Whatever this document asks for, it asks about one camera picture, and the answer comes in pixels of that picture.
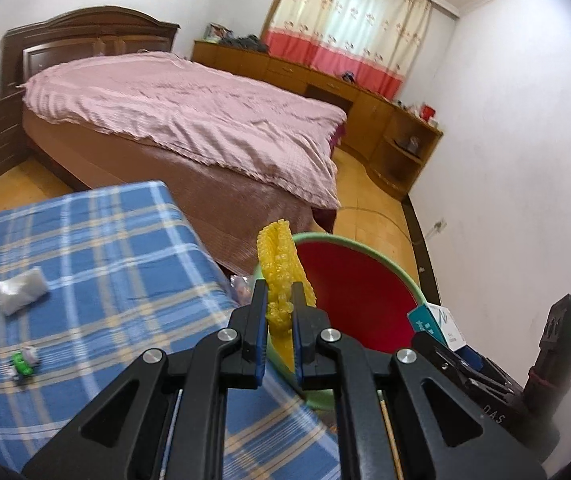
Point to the yellow corn toy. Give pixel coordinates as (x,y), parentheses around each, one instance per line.
(278,270)

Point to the bed with pink cover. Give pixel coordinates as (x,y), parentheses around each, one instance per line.
(165,170)

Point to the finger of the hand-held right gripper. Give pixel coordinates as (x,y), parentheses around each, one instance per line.
(473,357)
(445,365)

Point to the small green white toy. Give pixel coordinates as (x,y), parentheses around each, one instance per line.
(24,365)

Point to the long wooden cabinet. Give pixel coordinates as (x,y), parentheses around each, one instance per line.
(375,125)

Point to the dark wooden headboard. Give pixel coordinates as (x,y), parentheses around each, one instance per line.
(90,35)

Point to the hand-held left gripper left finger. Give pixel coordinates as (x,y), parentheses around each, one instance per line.
(254,325)

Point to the dark clothes pile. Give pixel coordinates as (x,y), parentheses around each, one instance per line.
(245,42)

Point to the dark wooden nightstand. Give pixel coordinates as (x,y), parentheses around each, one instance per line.
(0,135)

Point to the white crumpled cloth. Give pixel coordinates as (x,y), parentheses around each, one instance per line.
(20,290)

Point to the blue plaid cloth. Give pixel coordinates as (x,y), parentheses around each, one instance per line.
(115,260)

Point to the books on cabinet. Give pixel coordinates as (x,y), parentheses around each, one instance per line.
(215,32)

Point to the wall socket with plug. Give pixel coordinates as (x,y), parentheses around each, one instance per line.
(439,225)

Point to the green basin with red inside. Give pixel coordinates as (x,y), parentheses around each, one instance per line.
(360,300)

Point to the teal and white box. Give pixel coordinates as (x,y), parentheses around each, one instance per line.
(435,325)

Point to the dark item on shelf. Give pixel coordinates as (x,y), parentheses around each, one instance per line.
(409,144)

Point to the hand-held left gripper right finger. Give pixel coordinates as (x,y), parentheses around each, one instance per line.
(303,340)

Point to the small black object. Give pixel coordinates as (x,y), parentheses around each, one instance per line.
(349,77)

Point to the clear plastic bag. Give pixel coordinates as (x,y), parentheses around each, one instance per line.
(242,290)

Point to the small red box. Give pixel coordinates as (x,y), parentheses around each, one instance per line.
(426,113)

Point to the white and red curtain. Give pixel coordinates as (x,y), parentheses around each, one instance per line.
(350,25)

